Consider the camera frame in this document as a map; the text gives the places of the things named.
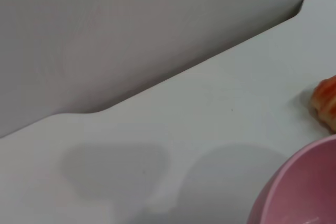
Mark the orange striped bread roll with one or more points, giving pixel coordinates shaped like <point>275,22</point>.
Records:
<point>326,100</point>

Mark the pink plastic bowl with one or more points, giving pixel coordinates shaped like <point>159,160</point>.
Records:
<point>302,190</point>

